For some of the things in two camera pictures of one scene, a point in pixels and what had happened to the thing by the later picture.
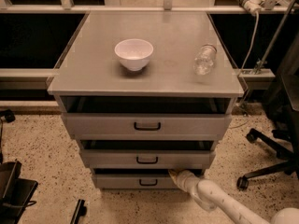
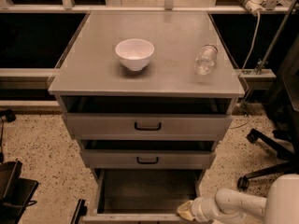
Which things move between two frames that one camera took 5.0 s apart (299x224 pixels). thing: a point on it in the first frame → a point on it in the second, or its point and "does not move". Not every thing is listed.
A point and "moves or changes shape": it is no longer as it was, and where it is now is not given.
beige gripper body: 184,180 → 197,209
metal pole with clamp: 262,65 does not move
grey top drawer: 147,126 does not move
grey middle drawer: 148,159 does not move
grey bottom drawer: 134,181 moves or changes shape
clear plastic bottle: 205,59 does not move
